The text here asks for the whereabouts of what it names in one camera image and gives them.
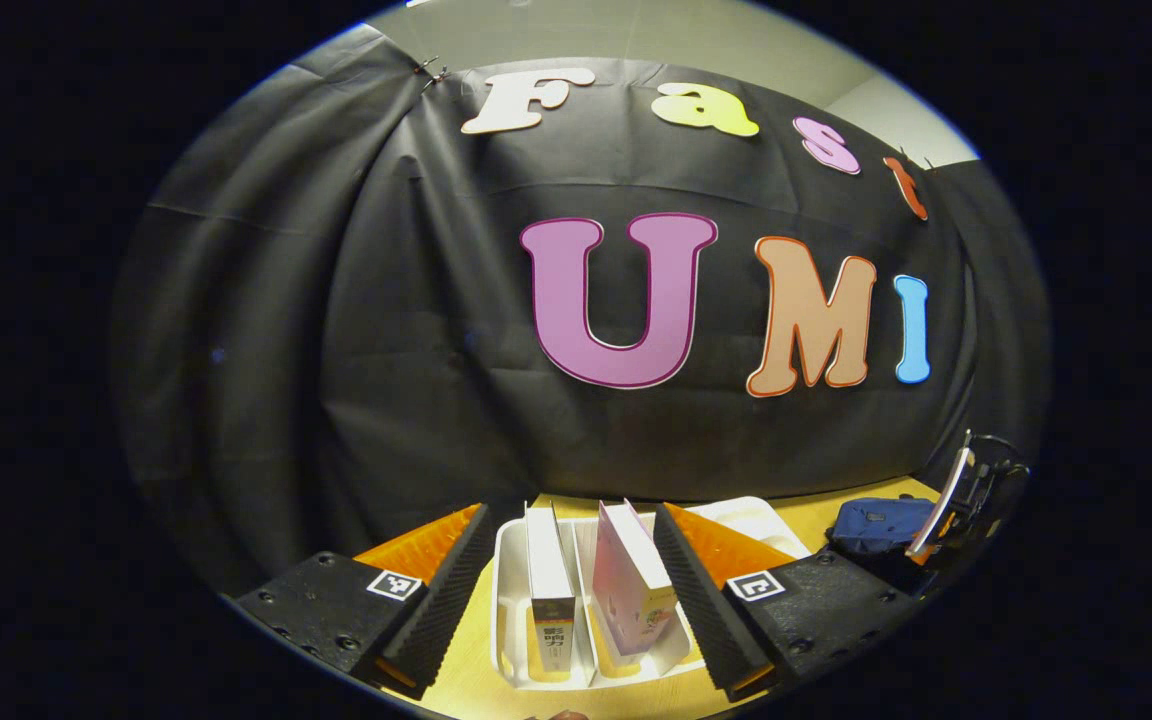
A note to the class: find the pink book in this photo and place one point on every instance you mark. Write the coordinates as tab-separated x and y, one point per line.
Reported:
626	585

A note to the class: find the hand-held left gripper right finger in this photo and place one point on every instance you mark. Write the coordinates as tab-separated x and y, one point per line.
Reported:
701	610

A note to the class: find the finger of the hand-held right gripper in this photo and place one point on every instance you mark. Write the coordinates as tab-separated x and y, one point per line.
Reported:
946	505

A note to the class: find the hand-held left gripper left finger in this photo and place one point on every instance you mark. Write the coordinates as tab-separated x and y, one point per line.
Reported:
441	610

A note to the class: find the black cover book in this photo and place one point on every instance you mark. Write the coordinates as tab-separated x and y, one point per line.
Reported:
548	590

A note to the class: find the blue schoolbag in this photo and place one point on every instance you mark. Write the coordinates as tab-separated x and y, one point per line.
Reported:
871	525

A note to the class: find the black backdrop cloth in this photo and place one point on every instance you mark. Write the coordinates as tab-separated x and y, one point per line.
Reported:
386	300

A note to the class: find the white plastic bookshelf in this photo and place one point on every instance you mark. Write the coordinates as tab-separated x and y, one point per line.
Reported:
511	600

